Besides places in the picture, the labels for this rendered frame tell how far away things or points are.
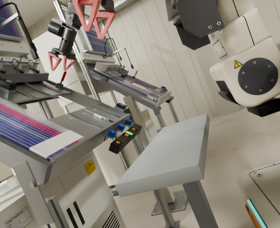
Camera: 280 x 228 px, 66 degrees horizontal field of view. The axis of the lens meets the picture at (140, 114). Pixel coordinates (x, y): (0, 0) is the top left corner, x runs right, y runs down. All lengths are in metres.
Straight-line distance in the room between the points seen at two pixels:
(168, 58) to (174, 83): 0.45
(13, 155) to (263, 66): 0.73
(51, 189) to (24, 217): 0.17
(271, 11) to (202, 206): 3.36
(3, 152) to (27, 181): 0.13
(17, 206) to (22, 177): 0.34
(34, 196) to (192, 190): 0.55
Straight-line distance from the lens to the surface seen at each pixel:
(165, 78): 3.88
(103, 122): 1.03
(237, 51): 0.69
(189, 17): 0.67
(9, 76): 1.20
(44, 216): 0.65
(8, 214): 0.94
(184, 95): 3.85
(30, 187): 0.63
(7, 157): 0.71
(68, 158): 0.71
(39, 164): 0.64
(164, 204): 1.39
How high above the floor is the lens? 0.80
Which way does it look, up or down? 4 degrees down
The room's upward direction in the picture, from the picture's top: 22 degrees counter-clockwise
